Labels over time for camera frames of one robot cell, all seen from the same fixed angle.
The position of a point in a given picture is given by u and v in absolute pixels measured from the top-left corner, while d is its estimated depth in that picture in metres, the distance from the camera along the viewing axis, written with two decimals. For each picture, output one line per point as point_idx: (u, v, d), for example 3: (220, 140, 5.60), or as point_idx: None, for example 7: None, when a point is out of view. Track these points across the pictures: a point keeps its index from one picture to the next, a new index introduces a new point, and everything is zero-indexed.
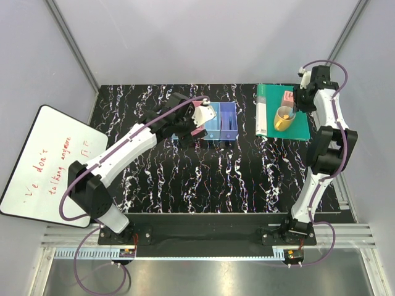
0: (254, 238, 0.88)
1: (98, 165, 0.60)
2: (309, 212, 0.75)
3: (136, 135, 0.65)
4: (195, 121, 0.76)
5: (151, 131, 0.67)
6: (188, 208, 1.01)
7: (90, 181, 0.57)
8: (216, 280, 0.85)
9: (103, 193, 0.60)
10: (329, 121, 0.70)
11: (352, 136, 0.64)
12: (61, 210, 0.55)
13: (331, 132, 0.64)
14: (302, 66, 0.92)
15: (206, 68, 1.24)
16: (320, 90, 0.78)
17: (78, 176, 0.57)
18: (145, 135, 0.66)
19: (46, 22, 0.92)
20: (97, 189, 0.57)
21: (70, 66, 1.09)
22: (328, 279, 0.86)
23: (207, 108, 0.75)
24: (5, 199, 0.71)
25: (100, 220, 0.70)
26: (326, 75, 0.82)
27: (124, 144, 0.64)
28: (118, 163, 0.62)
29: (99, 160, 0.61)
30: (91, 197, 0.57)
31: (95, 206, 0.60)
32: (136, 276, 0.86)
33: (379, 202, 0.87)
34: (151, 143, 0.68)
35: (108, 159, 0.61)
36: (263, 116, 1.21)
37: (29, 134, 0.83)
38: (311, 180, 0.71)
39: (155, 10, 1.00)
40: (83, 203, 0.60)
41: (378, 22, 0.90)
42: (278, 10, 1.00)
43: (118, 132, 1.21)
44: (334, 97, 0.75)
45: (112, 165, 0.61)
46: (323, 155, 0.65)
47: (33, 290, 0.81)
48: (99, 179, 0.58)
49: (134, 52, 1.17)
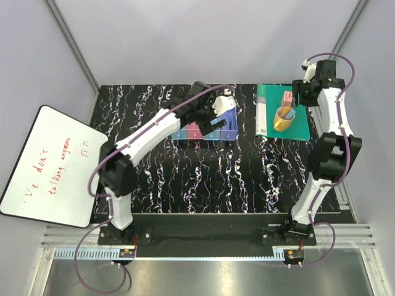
0: (254, 238, 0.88)
1: (127, 146, 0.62)
2: (309, 215, 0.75)
3: (161, 119, 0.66)
4: (215, 111, 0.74)
5: (177, 116, 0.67)
6: (188, 208, 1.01)
7: (120, 160, 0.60)
8: (216, 280, 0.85)
9: (132, 172, 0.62)
10: (333, 126, 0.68)
11: (356, 143, 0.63)
12: (90, 185, 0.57)
13: (335, 139, 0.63)
14: (307, 60, 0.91)
15: (206, 68, 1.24)
16: (324, 89, 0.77)
17: (110, 155, 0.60)
18: (171, 119, 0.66)
19: (45, 23, 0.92)
20: (127, 167, 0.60)
21: (70, 67, 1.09)
22: (328, 279, 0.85)
23: (228, 97, 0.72)
24: (4, 198, 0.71)
25: (112, 211, 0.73)
26: (331, 71, 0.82)
27: (151, 127, 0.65)
28: (145, 144, 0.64)
29: (128, 140, 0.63)
30: (121, 175, 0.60)
31: (123, 185, 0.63)
32: (136, 276, 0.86)
33: (378, 203, 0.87)
34: (176, 128, 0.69)
35: (136, 140, 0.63)
36: (263, 116, 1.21)
37: (29, 134, 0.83)
38: (311, 184, 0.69)
39: (155, 11, 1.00)
40: (111, 182, 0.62)
41: (378, 22, 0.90)
42: (278, 11, 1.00)
43: (118, 132, 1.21)
44: (339, 97, 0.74)
45: (140, 147, 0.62)
46: (325, 161, 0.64)
47: (33, 290, 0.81)
48: (128, 158, 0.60)
49: (134, 52, 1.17)
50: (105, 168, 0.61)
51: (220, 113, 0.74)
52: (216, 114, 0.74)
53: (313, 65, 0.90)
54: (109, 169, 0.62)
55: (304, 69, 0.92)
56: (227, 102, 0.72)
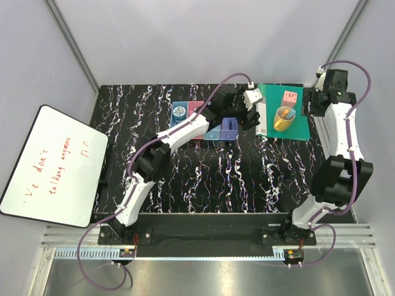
0: (254, 238, 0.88)
1: (167, 136, 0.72)
2: (309, 225, 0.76)
3: (194, 119, 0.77)
4: (247, 106, 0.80)
5: (207, 119, 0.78)
6: (188, 208, 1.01)
7: (160, 147, 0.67)
8: (216, 280, 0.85)
9: (166, 161, 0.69)
10: (340, 148, 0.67)
11: (366, 168, 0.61)
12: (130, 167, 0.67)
13: (343, 163, 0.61)
14: (321, 65, 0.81)
15: (206, 67, 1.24)
16: (333, 106, 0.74)
17: (149, 143, 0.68)
18: (200, 122, 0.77)
19: (46, 23, 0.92)
20: (165, 154, 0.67)
21: (70, 67, 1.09)
22: (328, 279, 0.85)
23: (253, 90, 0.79)
24: (4, 199, 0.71)
25: (126, 202, 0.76)
26: (341, 82, 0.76)
27: (186, 125, 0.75)
28: (181, 137, 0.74)
29: (168, 132, 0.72)
30: (157, 162, 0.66)
31: (155, 174, 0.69)
32: (136, 276, 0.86)
33: (378, 203, 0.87)
34: (204, 129, 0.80)
35: (174, 132, 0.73)
36: (263, 116, 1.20)
37: (29, 134, 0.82)
38: (314, 205, 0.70)
39: (155, 11, 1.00)
40: (144, 169, 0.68)
41: (378, 22, 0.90)
42: (278, 11, 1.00)
43: (118, 132, 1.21)
44: (349, 115, 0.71)
45: (177, 138, 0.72)
46: (332, 186, 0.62)
47: (33, 290, 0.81)
48: (167, 147, 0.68)
49: (134, 52, 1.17)
50: (142, 155, 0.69)
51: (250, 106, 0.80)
52: (248, 108, 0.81)
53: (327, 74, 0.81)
54: (145, 158, 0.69)
55: (317, 76, 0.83)
56: (252, 96, 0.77)
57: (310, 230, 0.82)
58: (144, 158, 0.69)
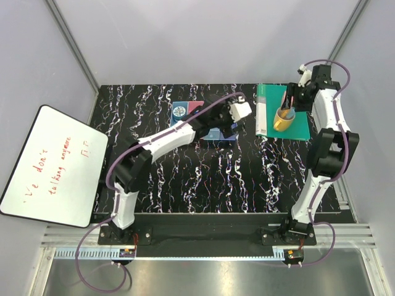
0: (254, 238, 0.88)
1: (149, 142, 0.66)
2: (309, 213, 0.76)
3: (179, 128, 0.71)
4: (232, 117, 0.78)
5: (193, 129, 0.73)
6: (188, 208, 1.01)
7: (141, 154, 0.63)
8: (216, 280, 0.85)
9: (147, 169, 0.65)
10: (330, 123, 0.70)
11: (353, 138, 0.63)
12: (107, 179, 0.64)
13: (332, 134, 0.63)
14: (303, 64, 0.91)
15: (206, 67, 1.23)
16: (320, 90, 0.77)
17: (129, 149, 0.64)
18: (187, 130, 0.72)
19: (46, 23, 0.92)
20: (146, 162, 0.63)
21: (70, 67, 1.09)
22: (328, 279, 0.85)
23: (242, 104, 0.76)
24: (5, 199, 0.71)
25: (116, 209, 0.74)
26: (326, 74, 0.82)
27: (171, 132, 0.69)
28: (165, 145, 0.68)
29: (150, 138, 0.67)
30: (138, 169, 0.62)
31: (135, 182, 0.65)
32: (136, 275, 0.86)
33: (378, 203, 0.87)
34: (189, 139, 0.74)
35: (157, 139, 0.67)
36: (263, 116, 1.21)
37: (29, 134, 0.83)
38: (311, 182, 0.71)
39: (155, 11, 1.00)
40: (123, 178, 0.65)
41: (378, 21, 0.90)
42: (278, 10, 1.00)
43: (118, 132, 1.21)
44: (335, 97, 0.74)
45: (160, 146, 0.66)
46: (324, 158, 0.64)
47: (33, 290, 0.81)
48: (149, 153, 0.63)
49: (134, 52, 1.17)
50: (122, 163, 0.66)
51: (237, 119, 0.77)
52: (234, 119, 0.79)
53: (309, 70, 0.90)
54: (124, 166, 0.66)
55: (300, 73, 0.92)
56: (242, 110, 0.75)
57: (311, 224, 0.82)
58: (123, 165, 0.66)
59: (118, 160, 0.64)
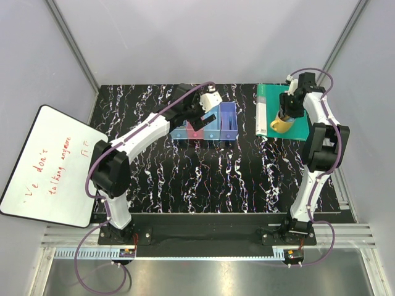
0: (254, 238, 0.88)
1: (122, 143, 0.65)
2: (308, 211, 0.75)
3: (153, 121, 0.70)
4: (203, 107, 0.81)
5: (166, 119, 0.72)
6: (188, 208, 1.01)
7: (116, 157, 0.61)
8: (216, 280, 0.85)
9: (126, 169, 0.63)
10: (321, 119, 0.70)
11: (344, 131, 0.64)
12: (87, 190, 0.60)
13: (324, 128, 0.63)
14: (290, 74, 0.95)
15: (206, 67, 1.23)
16: (308, 92, 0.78)
17: (103, 154, 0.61)
18: (162, 122, 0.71)
19: (46, 23, 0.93)
20: (123, 163, 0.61)
21: (70, 67, 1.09)
22: (328, 279, 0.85)
23: (213, 94, 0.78)
24: (5, 199, 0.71)
25: (109, 213, 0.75)
26: (311, 81, 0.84)
27: (144, 129, 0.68)
28: (139, 143, 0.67)
29: (123, 139, 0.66)
30: (117, 172, 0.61)
31: (117, 185, 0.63)
32: (136, 276, 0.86)
33: (378, 203, 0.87)
34: (166, 131, 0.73)
35: (131, 138, 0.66)
36: (263, 116, 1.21)
37: (29, 134, 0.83)
38: (308, 177, 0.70)
39: (155, 11, 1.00)
40: (105, 184, 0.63)
41: (378, 21, 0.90)
42: (278, 11, 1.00)
43: (118, 132, 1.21)
44: (322, 97, 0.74)
45: (134, 144, 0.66)
46: (318, 152, 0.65)
47: (33, 290, 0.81)
48: (124, 155, 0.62)
49: (134, 52, 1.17)
50: (98, 169, 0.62)
51: (208, 109, 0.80)
52: (204, 110, 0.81)
53: (295, 79, 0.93)
54: (101, 171, 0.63)
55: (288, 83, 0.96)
56: (213, 99, 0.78)
57: (311, 222, 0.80)
58: (101, 171, 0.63)
59: (94, 168, 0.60)
